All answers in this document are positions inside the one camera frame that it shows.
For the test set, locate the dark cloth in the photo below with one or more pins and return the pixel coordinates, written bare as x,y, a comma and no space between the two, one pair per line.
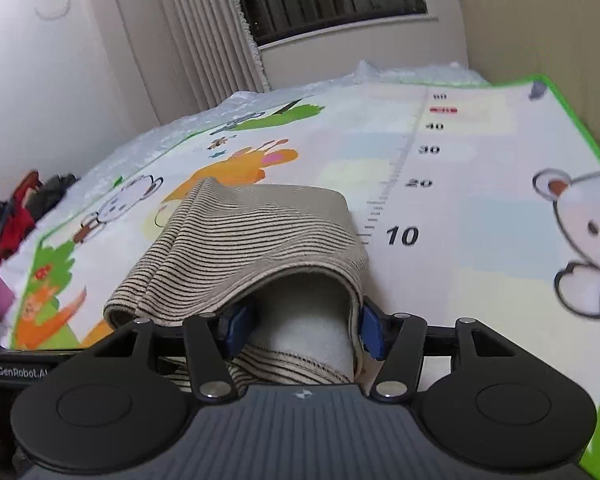
55,192

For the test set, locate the beige striped long-sleeve shirt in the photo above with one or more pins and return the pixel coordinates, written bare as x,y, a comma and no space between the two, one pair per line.
260,230

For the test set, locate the red and black cloth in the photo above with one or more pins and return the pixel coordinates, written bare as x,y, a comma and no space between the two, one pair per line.
17,220

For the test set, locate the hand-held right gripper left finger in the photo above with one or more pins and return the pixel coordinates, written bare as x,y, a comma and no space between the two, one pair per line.
237,329

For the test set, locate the beige upholstered panel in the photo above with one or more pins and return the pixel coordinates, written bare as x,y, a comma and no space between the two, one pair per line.
540,25

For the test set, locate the grey pleated curtain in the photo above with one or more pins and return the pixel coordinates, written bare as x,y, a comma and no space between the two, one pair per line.
205,25

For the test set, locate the cartoon animal printed play mat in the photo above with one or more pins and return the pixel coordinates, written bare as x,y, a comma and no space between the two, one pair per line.
480,210

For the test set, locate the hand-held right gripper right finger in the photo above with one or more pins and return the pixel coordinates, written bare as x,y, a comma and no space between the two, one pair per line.
371,334

